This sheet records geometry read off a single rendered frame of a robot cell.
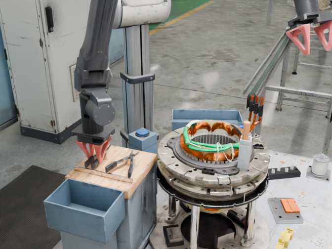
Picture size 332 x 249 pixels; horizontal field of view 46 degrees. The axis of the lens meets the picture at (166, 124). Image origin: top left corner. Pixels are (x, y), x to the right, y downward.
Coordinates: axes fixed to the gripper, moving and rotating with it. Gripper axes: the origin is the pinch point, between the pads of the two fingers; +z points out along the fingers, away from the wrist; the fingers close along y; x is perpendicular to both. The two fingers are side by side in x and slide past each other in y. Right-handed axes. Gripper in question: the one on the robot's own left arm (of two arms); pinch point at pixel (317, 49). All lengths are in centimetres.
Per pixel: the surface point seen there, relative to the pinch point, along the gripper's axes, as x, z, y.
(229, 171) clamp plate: 11.2, 25.4, -28.6
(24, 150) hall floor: 272, 4, -50
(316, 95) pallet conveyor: 114, 16, 119
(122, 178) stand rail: 25, 21, -53
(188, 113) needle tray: 52, 8, -13
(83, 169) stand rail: 33, 16, -60
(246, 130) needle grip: 5.7, 15.8, -24.3
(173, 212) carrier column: 43, 38, -33
